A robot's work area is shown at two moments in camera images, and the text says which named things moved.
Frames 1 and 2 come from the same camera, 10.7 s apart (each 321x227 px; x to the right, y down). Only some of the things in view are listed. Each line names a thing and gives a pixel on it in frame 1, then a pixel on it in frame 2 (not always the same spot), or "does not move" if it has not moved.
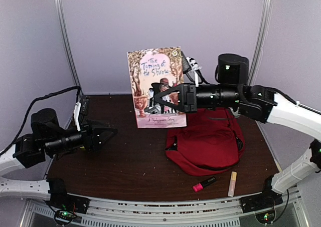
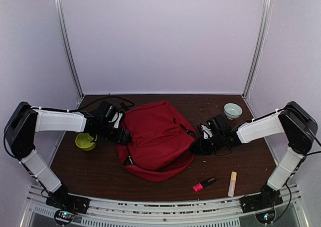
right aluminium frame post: x=268 y=2 does not move
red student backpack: x=212 y=143 → x=161 y=144
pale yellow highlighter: x=232 y=184 does not move
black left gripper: x=92 y=143 → x=118 y=139
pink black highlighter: x=199 y=186 does not move
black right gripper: x=187 y=107 → x=200 y=148
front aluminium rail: x=217 y=213 does not move
